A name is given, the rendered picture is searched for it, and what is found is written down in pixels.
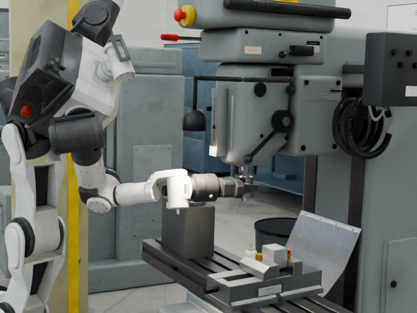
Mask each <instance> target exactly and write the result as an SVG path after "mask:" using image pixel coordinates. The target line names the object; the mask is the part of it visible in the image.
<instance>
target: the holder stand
mask: <svg viewBox="0 0 417 313"><path fill-rule="evenodd" d="M214 230H215V206H213V205H211V204H209V203H207V204H205V202H194V201H193V200H192V199H189V208H188V209H177V210H175V209H173V210H171V209H168V197H167V196H165V197H163V198H162V230H161V244H163V245H164V246H165V247H167V248H168V249H170V250H171V251H172V252H174V253H175V254H177V255H178V256H180V257H181V258H182V259H184V260H186V259H192V258H203V257H209V256H213V250H214Z"/></svg>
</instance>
